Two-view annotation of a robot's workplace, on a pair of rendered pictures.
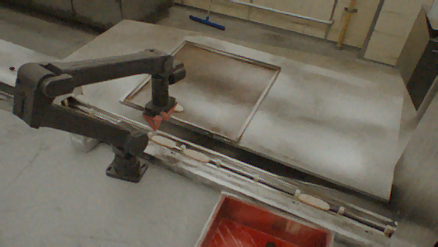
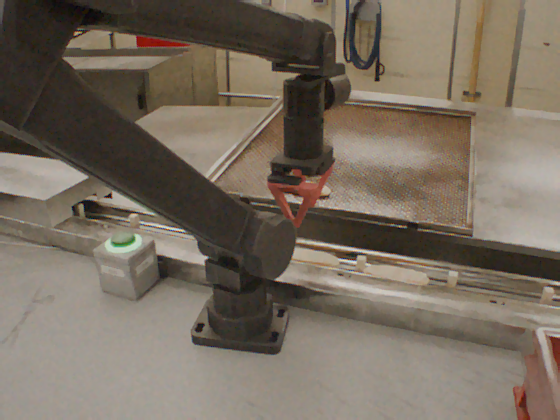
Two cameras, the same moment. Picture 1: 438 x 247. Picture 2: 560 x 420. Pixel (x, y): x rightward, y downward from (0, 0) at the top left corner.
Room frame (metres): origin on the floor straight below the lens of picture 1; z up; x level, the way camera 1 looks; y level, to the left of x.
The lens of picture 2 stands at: (0.29, 0.23, 1.23)
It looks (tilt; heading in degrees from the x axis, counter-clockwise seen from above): 25 degrees down; 358
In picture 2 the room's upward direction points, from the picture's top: straight up
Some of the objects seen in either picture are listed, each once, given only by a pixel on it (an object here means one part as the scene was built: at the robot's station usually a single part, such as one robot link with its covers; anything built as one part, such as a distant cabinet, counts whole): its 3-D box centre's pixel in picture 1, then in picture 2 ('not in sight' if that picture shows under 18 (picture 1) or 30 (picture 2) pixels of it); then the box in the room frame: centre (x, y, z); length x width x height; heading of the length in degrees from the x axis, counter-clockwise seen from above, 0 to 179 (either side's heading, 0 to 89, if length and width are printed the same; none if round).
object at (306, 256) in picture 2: (163, 141); (308, 255); (0.92, 0.18, 0.86); 0.10 x 0.04 x 0.01; 68
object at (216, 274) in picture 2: (127, 141); (242, 247); (0.81, 0.28, 0.94); 0.09 x 0.05 x 0.10; 147
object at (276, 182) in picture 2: (156, 118); (297, 193); (0.90, 0.20, 0.97); 0.07 x 0.07 x 0.09; 68
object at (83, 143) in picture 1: (85, 140); (130, 272); (0.89, 0.47, 0.84); 0.08 x 0.08 x 0.11; 68
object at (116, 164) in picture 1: (126, 162); (239, 305); (0.79, 0.28, 0.86); 0.12 x 0.09 x 0.08; 79
